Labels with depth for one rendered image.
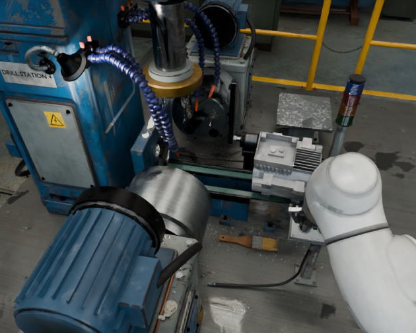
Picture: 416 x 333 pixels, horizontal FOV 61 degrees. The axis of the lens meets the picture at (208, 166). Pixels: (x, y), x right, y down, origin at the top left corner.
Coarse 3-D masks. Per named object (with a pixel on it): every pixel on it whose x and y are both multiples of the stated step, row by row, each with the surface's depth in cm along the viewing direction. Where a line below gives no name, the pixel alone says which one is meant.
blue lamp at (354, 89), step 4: (348, 80) 124; (348, 84) 124; (352, 84) 123; (356, 84) 122; (360, 84) 122; (364, 84) 123; (348, 88) 125; (352, 88) 123; (356, 88) 123; (360, 88) 123; (348, 92) 125; (352, 92) 124; (356, 92) 124; (360, 92) 124
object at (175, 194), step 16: (144, 176) 97; (160, 176) 95; (176, 176) 95; (192, 176) 98; (144, 192) 91; (160, 192) 90; (176, 192) 92; (192, 192) 95; (208, 192) 101; (160, 208) 87; (176, 208) 88; (192, 208) 92; (208, 208) 100; (176, 224) 87; (192, 224) 90
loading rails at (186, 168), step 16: (176, 160) 135; (208, 176) 132; (224, 176) 131; (240, 176) 130; (224, 192) 123; (240, 192) 124; (256, 192) 124; (224, 208) 127; (240, 208) 125; (256, 208) 122; (272, 208) 121; (288, 208) 119; (224, 224) 128; (256, 224) 128; (272, 224) 126; (288, 224) 125
